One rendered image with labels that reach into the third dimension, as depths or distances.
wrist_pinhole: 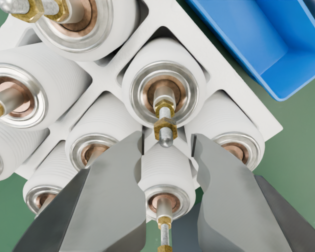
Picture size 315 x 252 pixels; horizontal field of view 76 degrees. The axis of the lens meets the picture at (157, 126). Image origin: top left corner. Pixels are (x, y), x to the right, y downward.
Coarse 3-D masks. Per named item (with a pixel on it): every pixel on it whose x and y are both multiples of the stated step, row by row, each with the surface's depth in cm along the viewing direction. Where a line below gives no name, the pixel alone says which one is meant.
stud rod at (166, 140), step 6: (162, 108) 18; (168, 108) 18; (162, 114) 17; (168, 114) 17; (162, 132) 14; (168, 132) 14; (162, 138) 14; (168, 138) 14; (162, 144) 14; (168, 144) 14
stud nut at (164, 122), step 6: (162, 120) 15; (168, 120) 15; (156, 126) 15; (162, 126) 15; (168, 126) 15; (174, 126) 15; (156, 132) 15; (174, 132) 15; (156, 138) 15; (174, 138) 15
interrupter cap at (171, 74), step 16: (160, 64) 20; (176, 64) 20; (144, 80) 21; (160, 80) 21; (176, 80) 21; (192, 80) 21; (144, 96) 22; (176, 96) 22; (192, 96) 22; (144, 112) 23; (176, 112) 23; (192, 112) 23
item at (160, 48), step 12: (156, 36) 35; (168, 36) 35; (144, 48) 25; (156, 48) 21; (168, 48) 21; (180, 48) 23; (132, 60) 24; (144, 60) 21; (156, 60) 20; (180, 60) 20; (192, 60) 21; (132, 72) 21; (192, 72) 21; (204, 84) 22; (204, 96) 23
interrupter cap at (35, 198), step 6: (36, 186) 28; (42, 186) 28; (48, 186) 28; (54, 186) 28; (30, 192) 29; (36, 192) 29; (42, 192) 29; (48, 192) 29; (54, 192) 29; (30, 198) 30; (36, 198) 30; (42, 198) 30; (30, 204) 30; (36, 204) 30; (42, 204) 30; (30, 210) 31; (36, 210) 31
